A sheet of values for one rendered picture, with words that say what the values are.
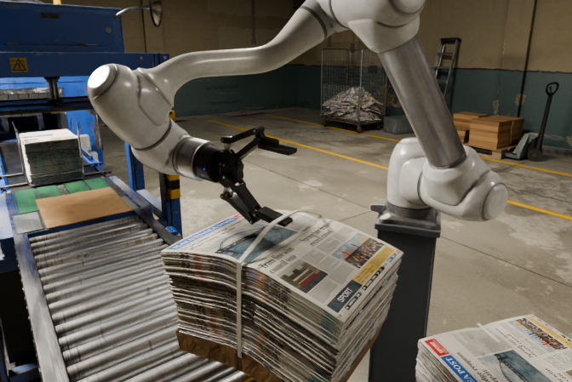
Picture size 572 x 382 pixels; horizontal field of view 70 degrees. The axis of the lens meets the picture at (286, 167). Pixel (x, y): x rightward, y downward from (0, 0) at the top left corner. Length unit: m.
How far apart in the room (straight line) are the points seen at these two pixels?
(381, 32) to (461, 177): 0.45
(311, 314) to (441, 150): 0.62
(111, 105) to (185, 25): 9.50
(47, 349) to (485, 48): 7.93
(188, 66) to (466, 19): 7.91
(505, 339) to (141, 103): 1.05
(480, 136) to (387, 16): 6.35
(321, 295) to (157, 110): 0.47
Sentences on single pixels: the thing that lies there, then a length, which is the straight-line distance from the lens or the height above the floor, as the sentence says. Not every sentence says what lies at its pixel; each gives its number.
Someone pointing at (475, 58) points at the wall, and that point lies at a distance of 8.45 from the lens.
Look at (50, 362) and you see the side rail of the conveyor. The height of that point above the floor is 0.80.
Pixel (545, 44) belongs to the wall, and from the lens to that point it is 7.96.
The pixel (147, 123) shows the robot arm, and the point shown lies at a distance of 0.85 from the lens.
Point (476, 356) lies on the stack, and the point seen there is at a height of 0.83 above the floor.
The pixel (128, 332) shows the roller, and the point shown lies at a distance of 1.29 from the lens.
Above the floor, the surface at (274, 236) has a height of 1.18.
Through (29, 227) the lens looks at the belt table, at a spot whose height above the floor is 0.80.
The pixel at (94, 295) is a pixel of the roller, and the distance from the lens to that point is 1.49.
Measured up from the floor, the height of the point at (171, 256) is 1.15.
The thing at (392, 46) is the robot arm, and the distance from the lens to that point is 0.97.
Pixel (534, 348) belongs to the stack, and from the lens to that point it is 1.27.
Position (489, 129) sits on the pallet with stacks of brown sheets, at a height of 0.43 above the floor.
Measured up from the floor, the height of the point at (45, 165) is 0.91.
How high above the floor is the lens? 1.53
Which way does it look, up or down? 15 degrees down
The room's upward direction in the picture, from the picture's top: straight up
